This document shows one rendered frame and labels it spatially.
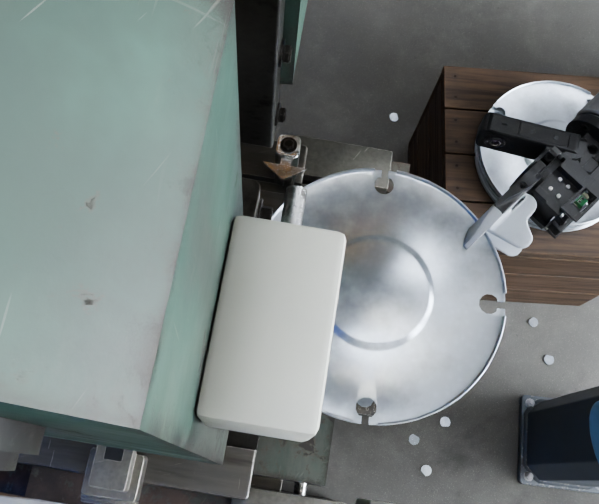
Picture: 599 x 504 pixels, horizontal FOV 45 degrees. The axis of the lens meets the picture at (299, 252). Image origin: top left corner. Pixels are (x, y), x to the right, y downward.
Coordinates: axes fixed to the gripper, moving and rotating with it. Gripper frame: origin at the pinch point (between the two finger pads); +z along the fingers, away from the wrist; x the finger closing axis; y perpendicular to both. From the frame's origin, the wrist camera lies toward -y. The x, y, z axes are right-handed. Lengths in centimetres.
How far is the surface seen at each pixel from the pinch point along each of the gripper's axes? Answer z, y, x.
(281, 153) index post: 8.6, -22.0, 0.2
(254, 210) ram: 18.8, -13.7, -18.8
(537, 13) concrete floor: -89, -33, 88
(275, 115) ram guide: 13.1, -17.0, -24.7
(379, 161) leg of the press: -4.9, -16.7, 16.5
